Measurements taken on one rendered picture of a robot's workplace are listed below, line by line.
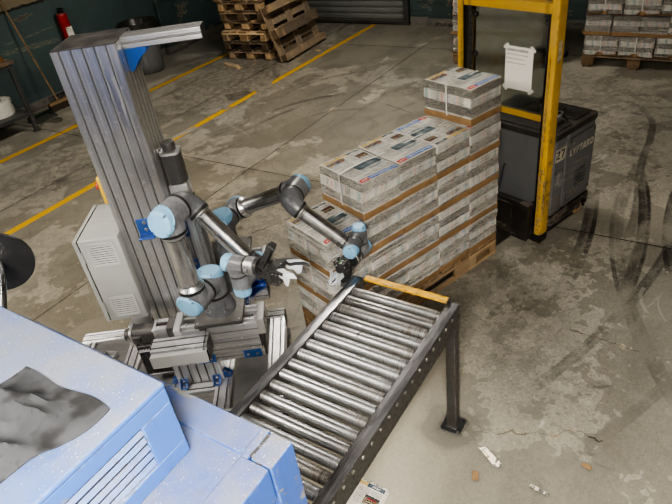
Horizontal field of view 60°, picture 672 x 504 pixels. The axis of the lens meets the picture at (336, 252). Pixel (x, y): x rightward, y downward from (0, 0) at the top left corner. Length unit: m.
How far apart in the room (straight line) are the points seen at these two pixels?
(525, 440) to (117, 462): 2.36
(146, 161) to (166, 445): 1.59
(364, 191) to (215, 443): 2.07
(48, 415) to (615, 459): 2.62
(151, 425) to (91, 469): 0.13
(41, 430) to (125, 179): 1.66
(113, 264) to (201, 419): 1.62
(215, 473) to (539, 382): 2.47
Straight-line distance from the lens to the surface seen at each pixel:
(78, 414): 1.17
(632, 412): 3.43
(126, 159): 2.63
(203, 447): 1.30
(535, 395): 3.40
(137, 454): 1.20
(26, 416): 1.20
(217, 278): 2.66
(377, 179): 3.17
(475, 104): 3.65
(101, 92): 2.54
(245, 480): 1.22
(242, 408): 2.36
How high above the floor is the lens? 2.52
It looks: 34 degrees down
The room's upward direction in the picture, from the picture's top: 8 degrees counter-clockwise
